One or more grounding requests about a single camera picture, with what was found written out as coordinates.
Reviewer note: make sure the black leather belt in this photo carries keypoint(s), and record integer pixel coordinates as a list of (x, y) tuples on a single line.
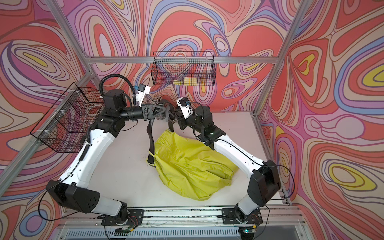
[(171, 120)]

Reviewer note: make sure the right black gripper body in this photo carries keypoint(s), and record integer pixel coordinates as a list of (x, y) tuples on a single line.
[(191, 122)]

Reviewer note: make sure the neon yellow trousers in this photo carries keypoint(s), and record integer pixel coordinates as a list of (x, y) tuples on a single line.
[(189, 168)]

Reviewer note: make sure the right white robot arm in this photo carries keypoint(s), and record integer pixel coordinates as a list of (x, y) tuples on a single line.
[(264, 179)]

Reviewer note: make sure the pencil cup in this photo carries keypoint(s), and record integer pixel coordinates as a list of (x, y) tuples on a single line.
[(156, 100)]

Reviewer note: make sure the left wire basket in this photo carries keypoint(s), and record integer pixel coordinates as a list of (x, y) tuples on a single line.
[(64, 126)]

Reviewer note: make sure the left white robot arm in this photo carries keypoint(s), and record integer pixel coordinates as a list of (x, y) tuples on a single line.
[(71, 189)]

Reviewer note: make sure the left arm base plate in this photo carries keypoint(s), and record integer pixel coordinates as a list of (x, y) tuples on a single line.
[(132, 217)]

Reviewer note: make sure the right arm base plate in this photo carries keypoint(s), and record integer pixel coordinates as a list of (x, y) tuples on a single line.
[(231, 216)]

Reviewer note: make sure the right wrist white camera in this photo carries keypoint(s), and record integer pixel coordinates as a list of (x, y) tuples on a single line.
[(185, 106)]

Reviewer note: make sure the wrist white camera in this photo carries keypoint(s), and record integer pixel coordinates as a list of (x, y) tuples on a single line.
[(185, 106), (140, 93)]

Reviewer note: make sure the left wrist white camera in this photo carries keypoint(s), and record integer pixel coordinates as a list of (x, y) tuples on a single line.
[(140, 93)]

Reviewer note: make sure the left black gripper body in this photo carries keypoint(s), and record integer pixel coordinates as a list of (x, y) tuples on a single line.
[(145, 115)]

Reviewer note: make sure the back wire basket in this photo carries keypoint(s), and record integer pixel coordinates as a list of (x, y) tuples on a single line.
[(176, 65)]

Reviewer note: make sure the wire basket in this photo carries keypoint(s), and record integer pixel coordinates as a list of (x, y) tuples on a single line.
[(176, 65), (64, 126)]

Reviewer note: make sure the yellow sticky note pad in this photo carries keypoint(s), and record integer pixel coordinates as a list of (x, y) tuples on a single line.
[(190, 81)]

